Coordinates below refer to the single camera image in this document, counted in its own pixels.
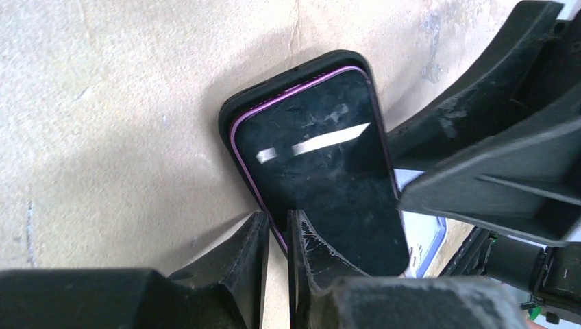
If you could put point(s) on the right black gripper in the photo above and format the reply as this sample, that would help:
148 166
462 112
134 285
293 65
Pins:
524 182

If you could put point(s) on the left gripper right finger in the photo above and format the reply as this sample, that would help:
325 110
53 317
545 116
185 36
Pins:
326 291

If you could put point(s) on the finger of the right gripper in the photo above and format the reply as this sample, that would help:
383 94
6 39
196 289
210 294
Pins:
532 61

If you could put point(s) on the black phone case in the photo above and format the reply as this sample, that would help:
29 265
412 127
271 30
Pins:
241 102

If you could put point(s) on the lavender phone case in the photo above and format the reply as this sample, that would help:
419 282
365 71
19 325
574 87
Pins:
425 237

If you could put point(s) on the black phone purple edge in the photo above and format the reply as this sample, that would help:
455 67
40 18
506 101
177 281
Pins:
317 147

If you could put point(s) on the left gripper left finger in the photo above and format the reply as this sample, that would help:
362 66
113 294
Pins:
222 289

